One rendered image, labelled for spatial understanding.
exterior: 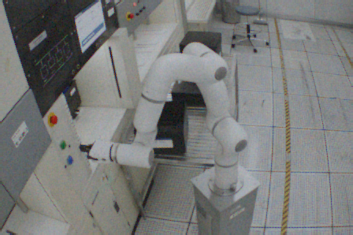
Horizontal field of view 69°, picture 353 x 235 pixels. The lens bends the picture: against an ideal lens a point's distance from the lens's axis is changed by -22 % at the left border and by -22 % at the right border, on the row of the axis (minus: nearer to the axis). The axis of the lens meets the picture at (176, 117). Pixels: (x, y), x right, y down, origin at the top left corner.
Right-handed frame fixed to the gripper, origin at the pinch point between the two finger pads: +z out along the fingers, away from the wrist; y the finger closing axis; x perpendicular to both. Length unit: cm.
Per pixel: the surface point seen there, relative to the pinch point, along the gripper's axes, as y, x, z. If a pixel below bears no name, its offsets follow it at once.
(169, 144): 45, -36, -22
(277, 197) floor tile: 74, -120, -95
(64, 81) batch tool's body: 16.7, 23.5, 12.3
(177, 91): 92, -34, -16
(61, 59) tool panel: 19.4, 33.7, 12.2
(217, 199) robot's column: 15, -44, -54
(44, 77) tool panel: 4.2, 34.0, 12.2
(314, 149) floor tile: 134, -120, -133
